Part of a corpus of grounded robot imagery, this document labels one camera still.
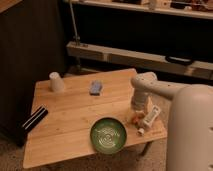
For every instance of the upper wooden shelf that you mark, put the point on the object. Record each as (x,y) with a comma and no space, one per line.
(153,6)

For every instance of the black handle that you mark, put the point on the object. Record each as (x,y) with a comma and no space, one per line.
(179,61)

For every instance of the orange carrot toy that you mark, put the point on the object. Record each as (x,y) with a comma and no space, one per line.
(137,117)

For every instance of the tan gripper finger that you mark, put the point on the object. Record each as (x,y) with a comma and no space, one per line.
(148,106)

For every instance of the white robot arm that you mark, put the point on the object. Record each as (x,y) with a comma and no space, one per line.
(190,123)

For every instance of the blue sponge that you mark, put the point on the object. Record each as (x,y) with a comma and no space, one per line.
(95,88)

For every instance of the white plastic bottle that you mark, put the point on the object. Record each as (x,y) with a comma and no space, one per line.
(147,122)

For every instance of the metal pole stand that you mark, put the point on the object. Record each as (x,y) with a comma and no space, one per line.
(76,36)

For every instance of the long white shelf board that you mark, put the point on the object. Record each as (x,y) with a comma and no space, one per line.
(196,69)

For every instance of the green patterned bowl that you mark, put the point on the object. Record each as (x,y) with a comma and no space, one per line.
(108,135)

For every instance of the white ceramic cup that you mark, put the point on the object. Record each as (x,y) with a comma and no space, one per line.
(56,82)

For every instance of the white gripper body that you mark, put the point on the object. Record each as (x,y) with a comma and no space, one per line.
(139,99)

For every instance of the wooden folding table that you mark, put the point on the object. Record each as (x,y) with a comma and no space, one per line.
(65,132)

